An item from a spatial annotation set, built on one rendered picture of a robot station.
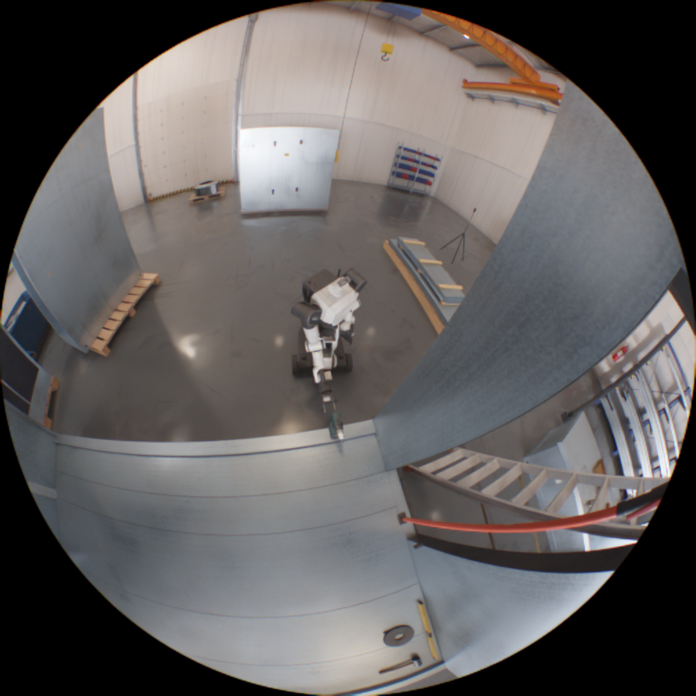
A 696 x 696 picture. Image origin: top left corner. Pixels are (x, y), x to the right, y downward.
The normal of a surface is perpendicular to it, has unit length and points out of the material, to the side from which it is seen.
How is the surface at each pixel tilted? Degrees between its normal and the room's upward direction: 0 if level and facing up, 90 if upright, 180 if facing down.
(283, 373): 0
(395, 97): 90
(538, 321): 90
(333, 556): 0
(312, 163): 90
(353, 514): 0
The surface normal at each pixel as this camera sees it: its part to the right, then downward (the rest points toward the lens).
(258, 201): 0.24, 0.81
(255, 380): 0.16, -0.58
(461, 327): -0.96, 0.11
